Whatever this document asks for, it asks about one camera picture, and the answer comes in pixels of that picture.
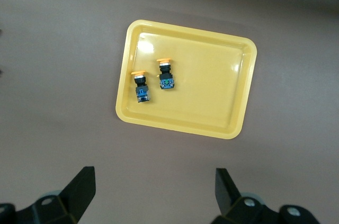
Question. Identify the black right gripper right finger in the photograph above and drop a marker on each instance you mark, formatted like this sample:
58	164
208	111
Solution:
227	200

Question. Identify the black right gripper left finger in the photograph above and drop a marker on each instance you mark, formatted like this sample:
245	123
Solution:
76	195

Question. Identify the yellow push button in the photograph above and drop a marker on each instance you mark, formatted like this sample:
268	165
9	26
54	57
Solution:
142	91
166	81

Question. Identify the yellow plastic tray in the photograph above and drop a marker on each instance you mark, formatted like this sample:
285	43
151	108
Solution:
206	89

